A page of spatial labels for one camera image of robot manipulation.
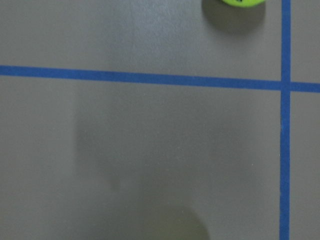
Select tennis ball Roland Garros print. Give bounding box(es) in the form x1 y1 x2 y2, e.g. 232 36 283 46
221 0 265 8

